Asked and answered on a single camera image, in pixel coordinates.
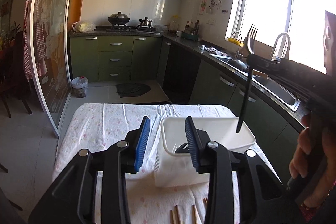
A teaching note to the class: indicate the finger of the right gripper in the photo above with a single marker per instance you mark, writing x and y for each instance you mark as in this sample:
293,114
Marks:
263,65

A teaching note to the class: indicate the white plastic utensil basket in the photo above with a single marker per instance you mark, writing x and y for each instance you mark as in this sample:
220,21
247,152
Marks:
176,169

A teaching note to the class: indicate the red-handled wooden chopstick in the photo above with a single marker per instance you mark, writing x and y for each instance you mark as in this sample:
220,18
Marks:
173,217

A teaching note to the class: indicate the small steel pot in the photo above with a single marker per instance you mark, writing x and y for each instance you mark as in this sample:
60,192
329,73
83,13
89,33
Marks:
145,22

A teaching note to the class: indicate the black floor mat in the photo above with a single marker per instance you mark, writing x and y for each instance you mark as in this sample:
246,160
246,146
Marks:
132,89

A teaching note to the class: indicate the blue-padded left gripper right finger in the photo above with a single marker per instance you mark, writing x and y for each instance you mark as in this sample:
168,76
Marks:
262,197

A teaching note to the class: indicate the light wooden chopstick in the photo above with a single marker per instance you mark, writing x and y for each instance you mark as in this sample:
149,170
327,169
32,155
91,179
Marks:
194,214

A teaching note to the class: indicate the sliding glass door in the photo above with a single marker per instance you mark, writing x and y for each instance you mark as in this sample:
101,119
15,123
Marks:
47,26

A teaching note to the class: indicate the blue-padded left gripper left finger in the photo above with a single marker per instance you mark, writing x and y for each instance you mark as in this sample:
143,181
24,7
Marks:
71,197

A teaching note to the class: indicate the steel kitchen sink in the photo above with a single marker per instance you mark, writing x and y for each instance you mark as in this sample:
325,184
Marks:
263,84

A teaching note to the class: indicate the brown wooden chopstick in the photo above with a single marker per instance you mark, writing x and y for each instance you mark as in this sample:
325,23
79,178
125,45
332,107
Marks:
178,214

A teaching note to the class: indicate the white trash bin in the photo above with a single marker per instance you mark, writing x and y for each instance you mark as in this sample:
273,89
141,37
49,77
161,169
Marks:
79,86

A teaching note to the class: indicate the person's hand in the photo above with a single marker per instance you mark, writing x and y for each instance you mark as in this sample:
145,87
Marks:
316,191

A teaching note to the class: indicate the metal fork black handle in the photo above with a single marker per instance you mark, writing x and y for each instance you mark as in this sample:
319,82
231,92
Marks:
183,148

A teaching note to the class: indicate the white plastic bag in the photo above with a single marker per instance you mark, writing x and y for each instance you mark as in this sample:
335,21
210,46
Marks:
83,26

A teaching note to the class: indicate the black wok with lid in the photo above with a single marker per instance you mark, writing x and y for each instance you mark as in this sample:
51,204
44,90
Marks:
118,19

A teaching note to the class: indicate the dark wooden chopstick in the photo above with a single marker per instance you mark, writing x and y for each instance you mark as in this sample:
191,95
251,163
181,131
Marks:
205,201

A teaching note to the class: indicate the white floral tablecloth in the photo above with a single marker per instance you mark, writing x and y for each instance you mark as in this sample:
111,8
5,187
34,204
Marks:
97,126

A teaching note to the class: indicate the black plastic fork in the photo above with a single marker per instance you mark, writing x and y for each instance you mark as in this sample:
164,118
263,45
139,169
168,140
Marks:
249,40

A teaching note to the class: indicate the steel kitchen faucet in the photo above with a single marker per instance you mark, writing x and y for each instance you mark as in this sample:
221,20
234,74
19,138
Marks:
281,47

